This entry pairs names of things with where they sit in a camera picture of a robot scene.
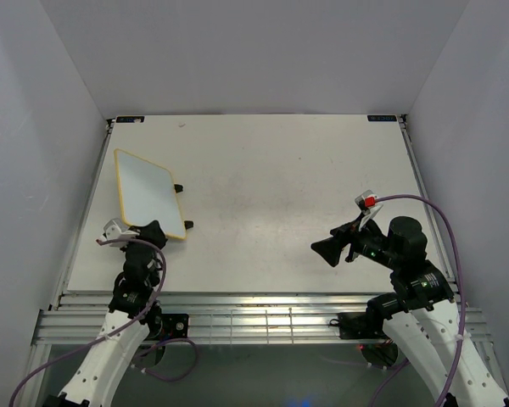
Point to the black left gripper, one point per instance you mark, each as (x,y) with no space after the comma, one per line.
(153,232)

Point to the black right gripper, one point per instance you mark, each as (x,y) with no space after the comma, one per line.
(330,248)

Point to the yellow framed small whiteboard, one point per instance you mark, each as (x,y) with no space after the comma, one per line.
(148,192)

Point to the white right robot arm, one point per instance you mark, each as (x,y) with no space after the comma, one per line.
(421,315)

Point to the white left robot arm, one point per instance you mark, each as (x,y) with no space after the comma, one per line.
(131,317)

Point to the blue label sticker left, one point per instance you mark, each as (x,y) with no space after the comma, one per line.
(129,119)

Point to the blue label sticker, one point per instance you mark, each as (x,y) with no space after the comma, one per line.
(382,118)
(129,119)

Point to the blue label sticker right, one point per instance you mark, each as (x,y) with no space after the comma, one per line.
(382,118)

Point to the metal wire whiteboard stand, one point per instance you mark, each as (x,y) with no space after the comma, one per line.
(187,223)

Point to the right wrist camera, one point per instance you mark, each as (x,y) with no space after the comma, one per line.
(369,207)

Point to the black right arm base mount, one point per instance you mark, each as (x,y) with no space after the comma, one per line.
(357,326)

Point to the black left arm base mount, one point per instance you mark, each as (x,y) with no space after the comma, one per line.
(173,326)

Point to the aluminium frame rail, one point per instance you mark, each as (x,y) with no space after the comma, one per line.
(214,319)

